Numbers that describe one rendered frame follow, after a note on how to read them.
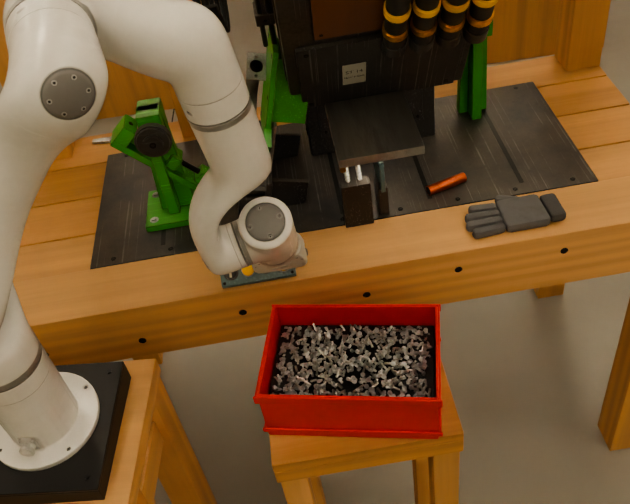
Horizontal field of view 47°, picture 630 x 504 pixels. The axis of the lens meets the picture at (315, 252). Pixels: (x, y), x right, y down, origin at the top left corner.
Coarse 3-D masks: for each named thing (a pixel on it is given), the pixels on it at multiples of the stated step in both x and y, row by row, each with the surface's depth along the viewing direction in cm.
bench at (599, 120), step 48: (576, 96) 181; (96, 144) 193; (576, 144) 167; (624, 144) 165; (48, 192) 180; (96, 192) 177; (48, 240) 166; (624, 336) 181; (624, 384) 187; (624, 432) 200
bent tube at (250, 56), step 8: (248, 56) 147; (264, 56) 147; (248, 64) 147; (256, 64) 150; (264, 64) 147; (248, 72) 146; (256, 72) 155; (264, 72) 147; (248, 80) 153; (256, 80) 152; (264, 80) 147; (248, 88) 156; (256, 88) 157; (256, 96) 159; (256, 104) 160
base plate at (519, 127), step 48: (528, 96) 180; (192, 144) 184; (432, 144) 171; (480, 144) 169; (528, 144) 166; (144, 192) 172; (336, 192) 162; (480, 192) 156; (528, 192) 154; (96, 240) 161; (144, 240) 159; (192, 240) 157
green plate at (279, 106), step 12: (276, 36) 140; (276, 48) 137; (276, 60) 137; (276, 72) 138; (264, 84) 150; (276, 84) 141; (264, 96) 149; (276, 96) 143; (288, 96) 144; (300, 96) 144; (264, 108) 149; (276, 108) 145; (288, 108) 145; (300, 108) 146; (264, 120) 148; (276, 120) 147; (288, 120) 147; (300, 120) 148
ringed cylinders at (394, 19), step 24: (408, 0) 112; (432, 0) 113; (456, 0) 114; (480, 0) 115; (384, 24) 120; (408, 24) 121; (432, 24) 119; (456, 24) 120; (480, 24) 121; (384, 48) 125
